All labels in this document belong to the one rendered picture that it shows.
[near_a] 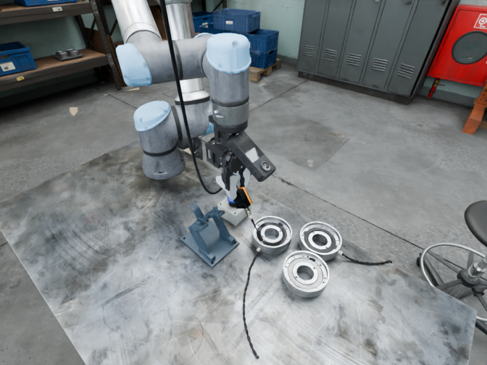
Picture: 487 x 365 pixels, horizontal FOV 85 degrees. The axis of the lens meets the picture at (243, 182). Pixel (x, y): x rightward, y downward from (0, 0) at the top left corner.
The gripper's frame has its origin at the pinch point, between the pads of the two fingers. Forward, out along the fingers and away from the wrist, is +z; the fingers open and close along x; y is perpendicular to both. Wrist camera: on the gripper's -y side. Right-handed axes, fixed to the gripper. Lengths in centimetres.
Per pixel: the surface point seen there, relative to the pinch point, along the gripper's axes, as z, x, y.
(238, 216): 9.9, -0.9, 1.1
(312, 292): 9.5, 4.7, -26.1
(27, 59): 38, -29, 336
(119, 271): 13.1, 30.0, 12.3
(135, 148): 13, -2, 59
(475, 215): 31, -78, -53
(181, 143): 59, -56, 112
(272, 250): 10.4, 1.6, -12.7
